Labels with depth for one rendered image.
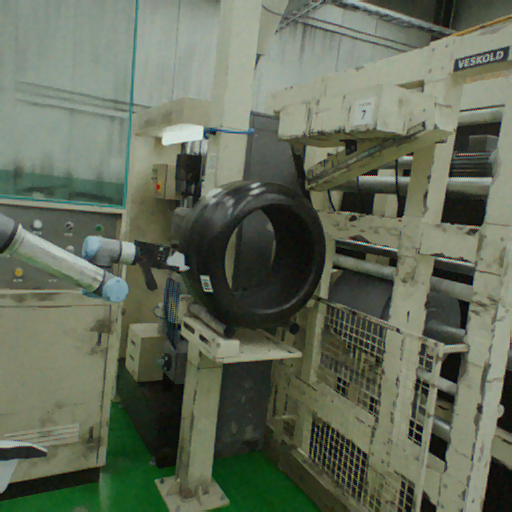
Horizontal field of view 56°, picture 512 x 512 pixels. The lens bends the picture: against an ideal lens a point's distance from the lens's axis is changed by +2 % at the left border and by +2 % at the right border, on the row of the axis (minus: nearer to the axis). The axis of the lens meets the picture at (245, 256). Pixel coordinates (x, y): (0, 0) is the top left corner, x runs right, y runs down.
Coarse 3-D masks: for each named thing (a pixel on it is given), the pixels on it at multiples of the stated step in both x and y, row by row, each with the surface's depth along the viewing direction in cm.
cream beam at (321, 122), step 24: (336, 96) 172; (360, 96) 161; (384, 96) 154; (408, 96) 159; (288, 120) 199; (312, 120) 184; (336, 120) 172; (384, 120) 156; (408, 120) 160; (312, 144) 209; (336, 144) 200
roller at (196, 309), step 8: (192, 304) 198; (192, 312) 196; (200, 312) 189; (208, 312) 186; (208, 320) 181; (216, 320) 177; (216, 328) 175; (224, 328) 170; (232, 328) 170; (232, 336) 170
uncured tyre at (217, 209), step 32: (224, 192) 171; (256, 192) 167; (288, 192) 173; (192, 224) 172; (224, 224) 162; (288, 224) 203; (320, 224) 182; (192, 256) 167; (224, 256) 163; (288, 256) 207; (320, 256) 183; (192, 288) 175; (224, 288) 165; (256, 288) 203; (288, 288) 201; (224, 320) 175; (256, 320) 174
